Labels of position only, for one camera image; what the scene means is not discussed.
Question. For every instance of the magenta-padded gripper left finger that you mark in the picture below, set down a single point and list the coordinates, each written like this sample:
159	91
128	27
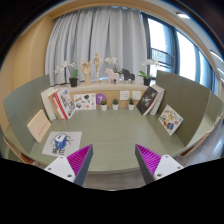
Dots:
63	166

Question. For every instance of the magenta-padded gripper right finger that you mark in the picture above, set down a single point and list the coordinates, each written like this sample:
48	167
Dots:
163	166

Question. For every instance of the blue and white computer mouse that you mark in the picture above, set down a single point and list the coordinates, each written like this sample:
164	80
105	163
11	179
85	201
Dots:
61	142

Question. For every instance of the white mouse pad with drawing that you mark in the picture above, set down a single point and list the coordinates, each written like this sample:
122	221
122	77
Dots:
75	138

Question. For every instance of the wooden chair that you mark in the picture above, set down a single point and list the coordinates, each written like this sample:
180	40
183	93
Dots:
23	156
200	141

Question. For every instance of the white board with colourful stickers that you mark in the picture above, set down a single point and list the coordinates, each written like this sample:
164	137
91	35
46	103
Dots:
170	120

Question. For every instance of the beige card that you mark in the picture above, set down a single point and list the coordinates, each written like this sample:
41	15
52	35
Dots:
38	126

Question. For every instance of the red-edged picture magazine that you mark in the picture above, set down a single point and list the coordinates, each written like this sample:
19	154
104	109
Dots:
65	102

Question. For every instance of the small plant in white pot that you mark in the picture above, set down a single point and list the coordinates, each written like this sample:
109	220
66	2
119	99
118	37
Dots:
104	107
131	106
115	106

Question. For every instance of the white sheet with stickers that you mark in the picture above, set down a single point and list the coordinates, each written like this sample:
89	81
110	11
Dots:
84	101

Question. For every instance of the leaning white books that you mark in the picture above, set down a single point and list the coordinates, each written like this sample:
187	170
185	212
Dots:
159	98

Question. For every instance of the dark book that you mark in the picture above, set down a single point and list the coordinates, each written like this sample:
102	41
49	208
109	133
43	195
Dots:
146	100

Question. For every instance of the green desk partition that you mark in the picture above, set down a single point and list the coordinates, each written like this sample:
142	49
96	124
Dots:
190	96
20	103

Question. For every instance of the purple round sign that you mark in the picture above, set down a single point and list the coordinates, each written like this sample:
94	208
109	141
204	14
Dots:
100	97

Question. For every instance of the white orchid in black pot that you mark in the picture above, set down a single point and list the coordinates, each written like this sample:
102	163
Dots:
73	82
147	81
111	60

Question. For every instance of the black horse figure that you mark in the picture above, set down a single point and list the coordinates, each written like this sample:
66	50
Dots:
128	75

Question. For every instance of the wooden hand model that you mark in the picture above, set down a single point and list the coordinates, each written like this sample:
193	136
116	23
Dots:
86	70

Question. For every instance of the pink horse figure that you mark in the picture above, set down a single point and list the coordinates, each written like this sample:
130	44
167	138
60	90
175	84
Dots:
112	76

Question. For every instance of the wooden mannequin figure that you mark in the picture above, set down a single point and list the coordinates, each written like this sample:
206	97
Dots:
97	63

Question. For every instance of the grey curtain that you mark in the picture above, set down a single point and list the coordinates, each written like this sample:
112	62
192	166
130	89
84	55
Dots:
100	33

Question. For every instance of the white wall socket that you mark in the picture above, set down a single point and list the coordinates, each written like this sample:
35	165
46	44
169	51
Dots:
136	95
124	95

